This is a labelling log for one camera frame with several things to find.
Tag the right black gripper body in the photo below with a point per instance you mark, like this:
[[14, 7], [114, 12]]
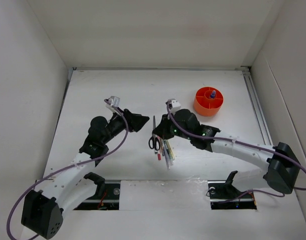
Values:
[[168, 125]]

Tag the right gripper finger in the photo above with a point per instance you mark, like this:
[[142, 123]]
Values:
[[168, 134], [159, 131]]

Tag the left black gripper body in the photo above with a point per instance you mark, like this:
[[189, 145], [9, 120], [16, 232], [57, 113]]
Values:
[[117, 125]]

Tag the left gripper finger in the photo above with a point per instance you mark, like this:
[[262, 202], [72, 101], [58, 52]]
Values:
[[137, 118], [136, 126]]

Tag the black-handled scissors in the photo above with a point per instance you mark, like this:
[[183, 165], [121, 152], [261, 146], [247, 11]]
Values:
[[154, 143]]

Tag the small blue-capped glue bottle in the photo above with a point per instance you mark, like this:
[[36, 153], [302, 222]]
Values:
[[213, 94]]

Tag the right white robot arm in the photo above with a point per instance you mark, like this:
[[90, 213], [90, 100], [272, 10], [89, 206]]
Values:
[[276, 166]]

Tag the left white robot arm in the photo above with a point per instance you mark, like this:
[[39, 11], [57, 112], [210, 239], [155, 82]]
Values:
[[44, 210]]

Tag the black thin pen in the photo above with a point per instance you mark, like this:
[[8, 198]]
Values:
[[162, 147]]

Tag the green-capped pen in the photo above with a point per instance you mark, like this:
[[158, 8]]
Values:
[[168, 153]]

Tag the yellow highlighter pen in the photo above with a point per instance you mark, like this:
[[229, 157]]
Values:
[[170, 150]]

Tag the orange round organizer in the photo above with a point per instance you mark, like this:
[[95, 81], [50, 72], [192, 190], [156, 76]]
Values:
[[205, 106]]

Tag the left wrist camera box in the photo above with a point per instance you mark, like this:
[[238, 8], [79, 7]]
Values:
[[112, 102]]

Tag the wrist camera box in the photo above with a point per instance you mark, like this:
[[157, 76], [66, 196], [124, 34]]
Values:
[[112, 102], [173, 106]]

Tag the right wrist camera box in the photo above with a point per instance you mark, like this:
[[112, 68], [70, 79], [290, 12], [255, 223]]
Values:
[[173, 106]]

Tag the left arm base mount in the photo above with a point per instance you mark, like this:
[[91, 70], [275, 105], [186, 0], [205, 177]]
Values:
[[103, 200]]

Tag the aluminium side rail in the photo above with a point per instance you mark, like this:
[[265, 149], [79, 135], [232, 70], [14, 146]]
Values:
[[257, 106]]

